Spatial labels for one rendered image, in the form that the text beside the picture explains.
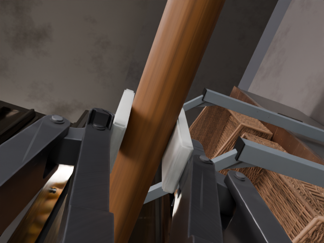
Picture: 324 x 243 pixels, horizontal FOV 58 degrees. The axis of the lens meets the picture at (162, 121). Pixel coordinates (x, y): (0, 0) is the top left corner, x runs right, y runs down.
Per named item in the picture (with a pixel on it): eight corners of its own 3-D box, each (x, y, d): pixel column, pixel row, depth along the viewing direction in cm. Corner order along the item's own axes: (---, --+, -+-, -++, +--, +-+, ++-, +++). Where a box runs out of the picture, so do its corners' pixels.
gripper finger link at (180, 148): (181, 143, 15) (194, 148, 15) (174, 104, 21) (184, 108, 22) (161, 191, 16) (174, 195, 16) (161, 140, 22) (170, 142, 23)
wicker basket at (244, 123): (229, 224, 138) (174, 208, 134) (207, 168, 191) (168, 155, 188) (275, 133, 124) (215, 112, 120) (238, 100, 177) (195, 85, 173)
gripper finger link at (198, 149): (191, 177, 14) (249, 195, 14) (183, 135, 18) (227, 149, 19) (180, 202, 14) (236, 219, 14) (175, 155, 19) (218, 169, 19)
